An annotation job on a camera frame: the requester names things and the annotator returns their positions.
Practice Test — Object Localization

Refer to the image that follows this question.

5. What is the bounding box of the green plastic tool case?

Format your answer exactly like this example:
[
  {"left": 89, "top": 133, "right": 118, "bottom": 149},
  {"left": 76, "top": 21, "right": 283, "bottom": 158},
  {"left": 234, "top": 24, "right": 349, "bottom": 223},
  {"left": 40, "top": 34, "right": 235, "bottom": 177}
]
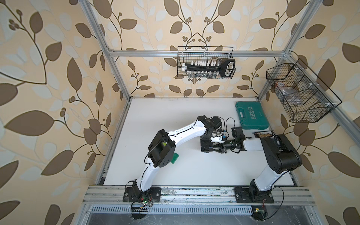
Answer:
[{"left": 235, "top": 101, "right": 269, "bottom": 130}]

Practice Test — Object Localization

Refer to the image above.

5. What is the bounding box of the black tray of bits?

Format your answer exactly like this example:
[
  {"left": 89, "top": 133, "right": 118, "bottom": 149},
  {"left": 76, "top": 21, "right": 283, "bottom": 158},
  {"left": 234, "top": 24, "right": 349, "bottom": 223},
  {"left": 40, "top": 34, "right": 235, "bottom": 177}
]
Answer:
[{"left": 253, "top": 130, "right": 276, "bottom": 138}]

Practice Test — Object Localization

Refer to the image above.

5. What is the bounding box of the dark green lego brick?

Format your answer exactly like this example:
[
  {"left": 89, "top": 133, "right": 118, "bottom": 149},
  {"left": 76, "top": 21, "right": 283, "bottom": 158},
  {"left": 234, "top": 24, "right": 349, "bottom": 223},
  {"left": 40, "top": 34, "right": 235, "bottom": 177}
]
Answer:
[{"left": 171, "top": 153, "right": 179, "bottom": 164}]

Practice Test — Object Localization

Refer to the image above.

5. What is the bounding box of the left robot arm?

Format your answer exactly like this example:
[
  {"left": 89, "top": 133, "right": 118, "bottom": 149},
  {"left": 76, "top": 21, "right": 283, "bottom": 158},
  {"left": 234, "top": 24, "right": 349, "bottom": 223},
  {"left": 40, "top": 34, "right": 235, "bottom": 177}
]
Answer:
[{"left": 132, "top": 115, "right": 222, "bottom": 196}]

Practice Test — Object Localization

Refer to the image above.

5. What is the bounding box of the back wire basket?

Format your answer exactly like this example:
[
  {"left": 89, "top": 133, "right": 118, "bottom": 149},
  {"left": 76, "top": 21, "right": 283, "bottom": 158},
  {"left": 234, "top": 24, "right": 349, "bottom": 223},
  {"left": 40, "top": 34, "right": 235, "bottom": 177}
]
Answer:
[{"left": 177, "top": 46, "right": 236, "bottom": 80}]

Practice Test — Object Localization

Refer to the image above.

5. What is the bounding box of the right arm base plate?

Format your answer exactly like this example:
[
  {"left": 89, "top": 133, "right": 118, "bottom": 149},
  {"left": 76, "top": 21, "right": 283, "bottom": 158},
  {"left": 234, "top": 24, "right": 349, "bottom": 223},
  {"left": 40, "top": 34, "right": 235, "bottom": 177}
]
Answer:
[{"left": 234, "top": 186, "right": 274, "bottom": 203}]

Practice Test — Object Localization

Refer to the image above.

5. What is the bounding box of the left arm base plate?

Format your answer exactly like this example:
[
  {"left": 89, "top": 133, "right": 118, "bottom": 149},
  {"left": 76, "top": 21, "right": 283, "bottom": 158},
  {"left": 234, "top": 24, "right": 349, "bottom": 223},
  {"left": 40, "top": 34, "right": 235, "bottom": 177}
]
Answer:
[{"left": 122, "top": 187, "right": 162, "bottom": 203}]

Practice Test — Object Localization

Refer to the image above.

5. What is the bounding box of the black socket tool set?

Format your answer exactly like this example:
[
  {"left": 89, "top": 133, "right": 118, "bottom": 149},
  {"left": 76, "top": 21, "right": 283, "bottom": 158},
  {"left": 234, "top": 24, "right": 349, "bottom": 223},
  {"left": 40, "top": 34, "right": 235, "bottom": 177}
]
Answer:
[{"left": 179, "top": 58, "right": 236, "bottom": 79}]

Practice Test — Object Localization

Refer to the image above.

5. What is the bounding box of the right wall wire basket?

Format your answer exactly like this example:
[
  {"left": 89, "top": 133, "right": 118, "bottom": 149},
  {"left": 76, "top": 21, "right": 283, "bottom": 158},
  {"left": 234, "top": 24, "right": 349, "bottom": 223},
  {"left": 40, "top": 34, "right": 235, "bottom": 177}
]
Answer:
[{"left": 266, "top": 59, "right": 342, "bottom": 123}]

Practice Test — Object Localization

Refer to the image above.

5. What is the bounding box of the aluminium front rail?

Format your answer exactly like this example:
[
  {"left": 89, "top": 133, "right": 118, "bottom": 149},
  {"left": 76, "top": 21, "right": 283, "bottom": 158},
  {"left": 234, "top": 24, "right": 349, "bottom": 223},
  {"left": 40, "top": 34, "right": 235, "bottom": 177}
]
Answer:
[{"left": 83, "top": 186, "right": 316, "bottom": 206}]

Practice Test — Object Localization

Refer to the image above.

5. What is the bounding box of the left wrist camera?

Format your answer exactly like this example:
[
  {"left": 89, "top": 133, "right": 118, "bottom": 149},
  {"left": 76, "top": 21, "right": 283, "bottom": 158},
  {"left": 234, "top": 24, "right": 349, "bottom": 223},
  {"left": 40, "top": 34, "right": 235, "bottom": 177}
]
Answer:
[{"left": 210, "top": 132, "right": 227, "bottom": 143}]

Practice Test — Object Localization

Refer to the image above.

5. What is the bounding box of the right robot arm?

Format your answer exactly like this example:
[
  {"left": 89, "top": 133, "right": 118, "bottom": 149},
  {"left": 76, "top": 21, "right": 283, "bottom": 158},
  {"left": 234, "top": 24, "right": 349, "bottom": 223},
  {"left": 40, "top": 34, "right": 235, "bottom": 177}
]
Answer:
[{"left": 211, "top": 135, "right": 302, "bottom": 199}]

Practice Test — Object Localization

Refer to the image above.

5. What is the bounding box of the plastic bag in basket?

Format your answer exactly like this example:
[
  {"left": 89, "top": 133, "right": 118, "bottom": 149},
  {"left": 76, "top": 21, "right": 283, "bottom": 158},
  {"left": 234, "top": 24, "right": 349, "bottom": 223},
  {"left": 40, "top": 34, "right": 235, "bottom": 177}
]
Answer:
[{"left": 276, "top": 82, "right": 302, "bottom": 105}]

